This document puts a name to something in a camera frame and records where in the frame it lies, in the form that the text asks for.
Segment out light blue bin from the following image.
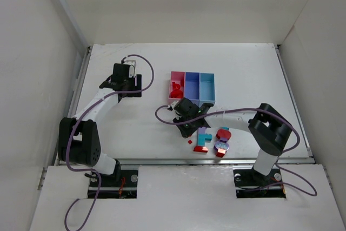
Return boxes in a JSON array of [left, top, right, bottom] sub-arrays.
[[199, 73, 215, 106]]

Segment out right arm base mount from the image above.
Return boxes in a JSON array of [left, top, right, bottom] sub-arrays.
[[233, 168, 286, 199]]

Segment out pink bin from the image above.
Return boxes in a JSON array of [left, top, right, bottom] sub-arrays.
[[168, 71, 185, 104]]

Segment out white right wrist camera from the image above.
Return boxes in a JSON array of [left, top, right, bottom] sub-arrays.
[[168, 101, 179, 111]]

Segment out red legos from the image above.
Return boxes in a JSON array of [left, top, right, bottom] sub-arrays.
[[170, 82, 183, 98]]

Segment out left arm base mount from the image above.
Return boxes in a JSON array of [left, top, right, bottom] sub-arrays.
[[97, 169, 139, 199]]

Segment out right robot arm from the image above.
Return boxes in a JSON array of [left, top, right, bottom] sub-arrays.
[[169, 98, 292, 182]]

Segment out purple teal red lego column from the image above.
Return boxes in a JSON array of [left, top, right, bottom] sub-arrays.
[[194, 127, 212, 153]]

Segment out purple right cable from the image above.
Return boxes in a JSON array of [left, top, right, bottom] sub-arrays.
[[155, 105, 317, 197]]

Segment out dark blue bin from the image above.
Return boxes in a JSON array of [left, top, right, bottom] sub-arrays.
[[184, 72, 199, 104]]

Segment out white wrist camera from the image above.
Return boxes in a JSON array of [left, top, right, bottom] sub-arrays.
[[125, 60, 136, 78], [168, 101, 179, 111]]

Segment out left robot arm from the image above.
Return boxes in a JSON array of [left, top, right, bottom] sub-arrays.
[[58, 60, 142, 181]]

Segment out purple cable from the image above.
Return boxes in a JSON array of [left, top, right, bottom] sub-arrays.
[[63, 54, 154, 231], [155, 105, 317, 197]]

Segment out teal red purple lego stack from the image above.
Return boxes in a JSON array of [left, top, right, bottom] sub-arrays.
[[214, 127, 232, 158]]

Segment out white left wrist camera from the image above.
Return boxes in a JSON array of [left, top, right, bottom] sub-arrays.
[[125, 60, 136, 78]]

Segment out aluminium frame rail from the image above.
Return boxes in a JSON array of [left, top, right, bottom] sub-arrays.
[[54, 45, 92, 166]]

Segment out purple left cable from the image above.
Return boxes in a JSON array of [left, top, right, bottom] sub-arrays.
[[63, 54, 154, 231]]

